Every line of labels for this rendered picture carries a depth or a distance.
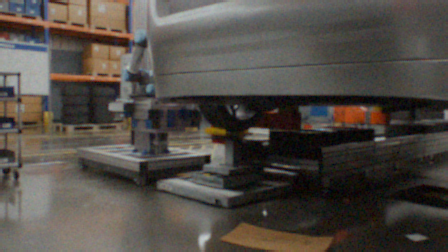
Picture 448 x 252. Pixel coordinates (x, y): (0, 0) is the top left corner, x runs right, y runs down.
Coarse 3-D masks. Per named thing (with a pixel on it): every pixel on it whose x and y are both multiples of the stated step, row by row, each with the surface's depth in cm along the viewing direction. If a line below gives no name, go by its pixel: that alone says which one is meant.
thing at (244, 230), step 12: (240, 228) 236; (252, 228) 237; (264, 228) 237; (228, 240) 216; (240, 240) 218; (252, 240) 218; (264, 240) 219; (276, 240) 219; (288, 240) 218; (300, 240) 218; (312, 240) 218; (324, 240) 215
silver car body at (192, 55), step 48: (192, 0) 263; (240, 0) 176; (288, 0) 157; (336, 0) 144; (384, 0) 135; (432, 0) 129; (192, 48) 201; (240, 48) 179; (288, 48) 162; (336, 48) 149; (384, 48) 139; (432, 48) 132; (192, 96) 277; (240, 96) 268; (288, 96) 311; (384, 96) 144; (432, 96) 136
